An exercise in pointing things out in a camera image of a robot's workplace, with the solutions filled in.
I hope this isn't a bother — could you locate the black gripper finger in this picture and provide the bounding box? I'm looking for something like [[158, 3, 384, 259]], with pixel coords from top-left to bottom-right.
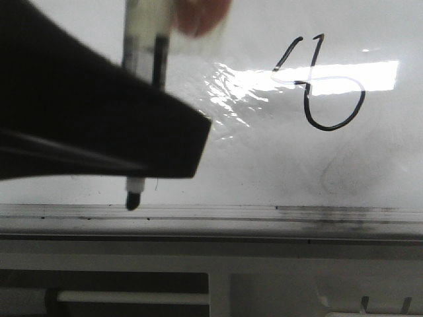
[[1, 1, 211, 179]]

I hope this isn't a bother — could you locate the white black whiteboard marker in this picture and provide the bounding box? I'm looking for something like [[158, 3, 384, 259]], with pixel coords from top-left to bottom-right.
[[122, 0, 173, 211]]

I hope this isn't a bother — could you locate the red magnet taped to marker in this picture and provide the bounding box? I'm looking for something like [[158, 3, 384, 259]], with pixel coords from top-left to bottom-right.
[[171, 1, 232, 55]]

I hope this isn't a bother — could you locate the white whiteboard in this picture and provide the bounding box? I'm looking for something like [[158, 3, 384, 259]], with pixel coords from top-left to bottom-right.
[[1, 1, 422, 208]]

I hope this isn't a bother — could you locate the white horizontal bar below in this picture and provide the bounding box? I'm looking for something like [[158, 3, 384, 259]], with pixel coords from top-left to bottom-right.
[[57, 291, 210, 305]]

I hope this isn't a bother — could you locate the white panel with hooks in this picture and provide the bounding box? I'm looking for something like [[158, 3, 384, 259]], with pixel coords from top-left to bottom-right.
[[230, 267, 422, 316]]

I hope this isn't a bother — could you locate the grey aluminium whiteboard frame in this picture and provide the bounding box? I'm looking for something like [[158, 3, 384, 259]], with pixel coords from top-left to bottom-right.
[[1, 204, 422, 241]]

